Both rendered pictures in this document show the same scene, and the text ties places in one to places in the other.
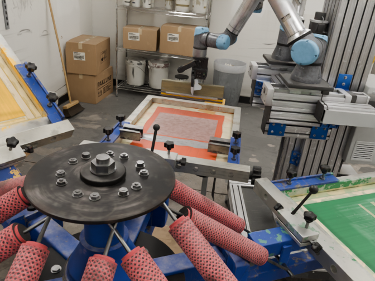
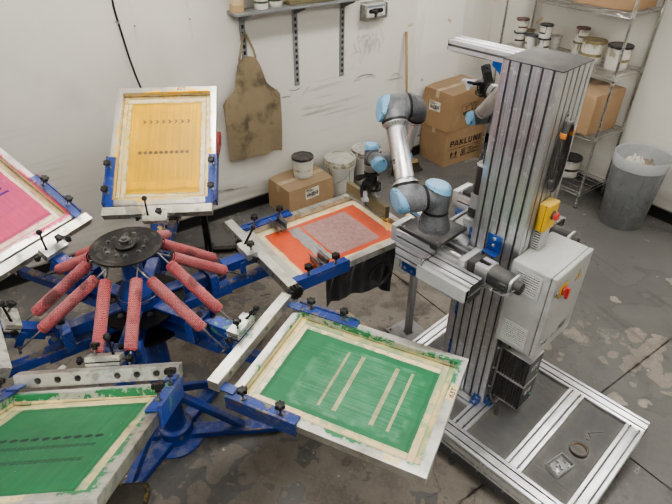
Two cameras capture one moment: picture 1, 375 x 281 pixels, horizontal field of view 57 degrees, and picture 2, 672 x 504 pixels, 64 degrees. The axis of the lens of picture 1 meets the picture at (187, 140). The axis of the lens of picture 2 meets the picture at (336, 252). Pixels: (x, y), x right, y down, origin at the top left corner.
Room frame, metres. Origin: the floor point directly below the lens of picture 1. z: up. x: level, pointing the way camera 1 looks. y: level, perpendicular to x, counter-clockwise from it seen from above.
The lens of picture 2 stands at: (0.01, -1.81, 2.60)
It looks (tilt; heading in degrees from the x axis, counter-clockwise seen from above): 35 degrees down; 48
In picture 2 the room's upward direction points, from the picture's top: straight up
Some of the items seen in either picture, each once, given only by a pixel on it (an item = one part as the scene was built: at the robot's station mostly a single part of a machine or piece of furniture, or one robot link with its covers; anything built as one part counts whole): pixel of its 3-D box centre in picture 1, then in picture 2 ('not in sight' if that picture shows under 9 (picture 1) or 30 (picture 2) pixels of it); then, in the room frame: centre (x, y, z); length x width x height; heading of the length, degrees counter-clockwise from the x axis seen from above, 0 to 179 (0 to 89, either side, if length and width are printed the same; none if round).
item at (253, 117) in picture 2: not in sight; (252, 97); (2.44, 1.90, 1.06); 0.53 x 0.07 x 1.05; 173
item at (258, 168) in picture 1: (252, 174); (294, 290); (1.16, -0.26, 1.02); 0.07 x 0.06 x 0.07; 173
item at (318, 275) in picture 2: (233, 156); (322, 273); (1.38, -0.21, 0.98); 0.30 x 0.05 x 0.07; 173
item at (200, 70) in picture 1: (199, 67); (371, 180); (1.89, -0.03, 1.24); 0.09 x 0.08 x 0.12; 83
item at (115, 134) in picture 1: (114, 137); (268, 223); (1.45, 0.34, 0.98); 0.30 x 0.05 x 0.07; 173
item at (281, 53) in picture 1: (284, 51); not in sight; (2.25, -0.56, 1.31); 0.15 x 0.15 x 0.10
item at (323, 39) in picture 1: (312, 47); (436, 195); (1.75, -0.57, 1.42); 0.13 x 0.12 x 0.14; 152
